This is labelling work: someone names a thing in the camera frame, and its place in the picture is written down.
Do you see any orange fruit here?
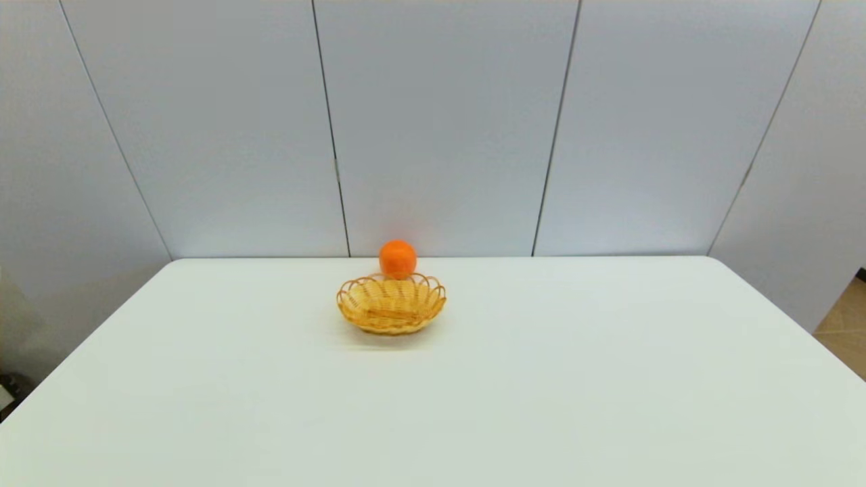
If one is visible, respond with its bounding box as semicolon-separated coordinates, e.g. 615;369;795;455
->
378;239;418;281

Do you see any yellow wicker basket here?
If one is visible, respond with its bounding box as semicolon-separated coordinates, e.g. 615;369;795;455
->
336;272;447;336

